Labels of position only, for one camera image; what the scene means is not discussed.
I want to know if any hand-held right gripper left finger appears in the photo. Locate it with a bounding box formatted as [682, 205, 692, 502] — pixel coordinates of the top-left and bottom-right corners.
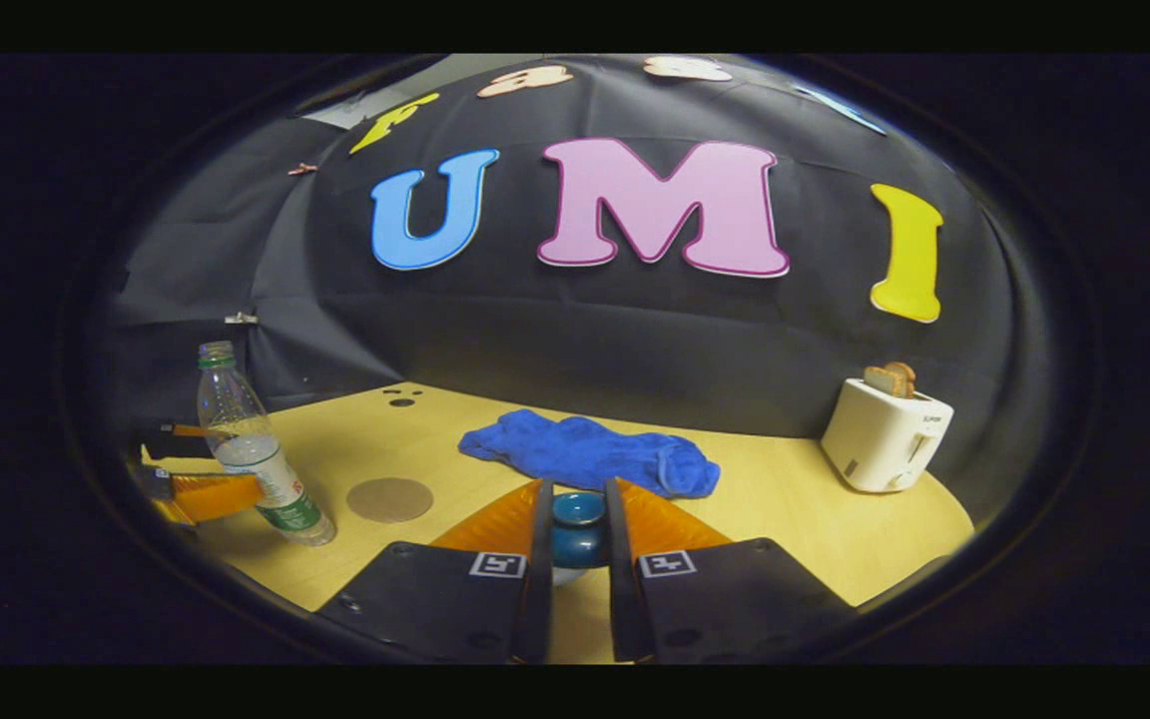
[313, 477, 556, 665]

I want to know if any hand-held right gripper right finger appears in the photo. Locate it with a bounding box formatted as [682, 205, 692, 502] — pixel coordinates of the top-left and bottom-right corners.
[603, 477, 856, 665]

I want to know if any blue teacup lid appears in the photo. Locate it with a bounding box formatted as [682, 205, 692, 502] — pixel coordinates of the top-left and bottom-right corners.
[550, 489, 609, 570]

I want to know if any clear plastic water bottle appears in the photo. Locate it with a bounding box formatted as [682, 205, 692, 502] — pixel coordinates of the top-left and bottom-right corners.
[198, 342, 337, 547]

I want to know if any round brown coaster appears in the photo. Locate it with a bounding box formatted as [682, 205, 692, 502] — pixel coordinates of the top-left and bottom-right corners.
[346, 477, 434, 524]

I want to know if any blue towel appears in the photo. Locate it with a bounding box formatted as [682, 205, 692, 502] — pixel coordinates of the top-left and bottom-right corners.
[458, 408, 722, 500]

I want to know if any black backdrop cloth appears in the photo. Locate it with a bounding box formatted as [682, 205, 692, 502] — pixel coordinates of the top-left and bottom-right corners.
[101, 55, 1035, 520]

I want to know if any white toaster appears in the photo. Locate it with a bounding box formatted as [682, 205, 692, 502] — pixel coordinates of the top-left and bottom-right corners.
[821, 377, 955, 494]

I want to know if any toast slice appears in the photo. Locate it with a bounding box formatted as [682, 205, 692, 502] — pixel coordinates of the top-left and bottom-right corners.
[864, 361, 917, 398]

